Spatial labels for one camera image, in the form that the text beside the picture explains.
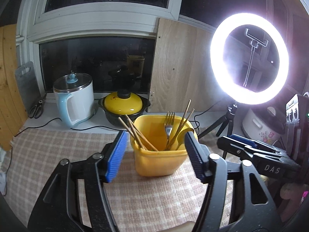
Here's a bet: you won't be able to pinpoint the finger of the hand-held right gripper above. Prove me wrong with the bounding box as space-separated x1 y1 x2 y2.
229 133 278 153
217 136 290 161

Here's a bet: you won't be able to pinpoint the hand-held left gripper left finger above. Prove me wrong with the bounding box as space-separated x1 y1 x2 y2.
26 130 128 232

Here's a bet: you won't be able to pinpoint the yellow pot lid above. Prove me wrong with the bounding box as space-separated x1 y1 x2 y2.
104 89 143 114

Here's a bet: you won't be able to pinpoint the plaid tablecloth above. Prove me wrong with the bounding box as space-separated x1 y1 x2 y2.
0 126 242 232

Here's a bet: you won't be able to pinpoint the black clay pot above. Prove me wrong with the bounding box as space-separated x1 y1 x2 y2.
98 94 150 128

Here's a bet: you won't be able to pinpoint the black tripod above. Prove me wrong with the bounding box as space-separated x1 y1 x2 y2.
198 99 239 160

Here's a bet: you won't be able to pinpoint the black kitchen scissors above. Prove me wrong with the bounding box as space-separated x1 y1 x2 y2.
28 99 45 119

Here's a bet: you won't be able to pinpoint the metal phone holder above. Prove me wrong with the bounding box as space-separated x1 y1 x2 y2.
243 28 269 89

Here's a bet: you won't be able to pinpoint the tan flat object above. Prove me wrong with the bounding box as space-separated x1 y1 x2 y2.
180 221 196 232

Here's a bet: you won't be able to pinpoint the white floral rice cooker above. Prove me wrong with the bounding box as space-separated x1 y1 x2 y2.
242 106 288 142

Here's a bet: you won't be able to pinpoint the long black power cable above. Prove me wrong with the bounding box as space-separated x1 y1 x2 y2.
1 117 120 196

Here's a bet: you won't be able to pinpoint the pale beige cloth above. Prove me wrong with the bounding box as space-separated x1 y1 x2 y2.
280 181 302 223

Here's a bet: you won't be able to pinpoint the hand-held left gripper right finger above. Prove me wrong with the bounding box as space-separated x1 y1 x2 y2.
184 131 282 232

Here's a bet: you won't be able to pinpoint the yellow plastic container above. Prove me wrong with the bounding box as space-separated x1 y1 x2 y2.
130 115 199 177

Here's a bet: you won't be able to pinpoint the pine plank board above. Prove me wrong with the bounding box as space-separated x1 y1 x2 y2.
0 24 28 138

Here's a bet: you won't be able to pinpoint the white window frame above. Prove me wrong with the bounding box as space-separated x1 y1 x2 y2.
16 0 218 95

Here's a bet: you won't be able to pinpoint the grey cutting board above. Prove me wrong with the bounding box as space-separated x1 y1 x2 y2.
15 61 44 113

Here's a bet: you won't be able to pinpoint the white and blue electric kettle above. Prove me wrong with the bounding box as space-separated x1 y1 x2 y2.
53 71 95 128

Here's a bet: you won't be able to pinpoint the white ring light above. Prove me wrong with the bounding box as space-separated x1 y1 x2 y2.
210 13 289 105

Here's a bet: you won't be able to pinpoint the light wood panel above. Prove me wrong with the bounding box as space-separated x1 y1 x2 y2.
150 17 232 113

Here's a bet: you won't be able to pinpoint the silver fork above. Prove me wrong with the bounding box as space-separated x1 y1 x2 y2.
164 112 176 150

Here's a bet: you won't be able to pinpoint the black ring light cable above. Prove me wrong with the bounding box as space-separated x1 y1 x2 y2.
191 99 227 136

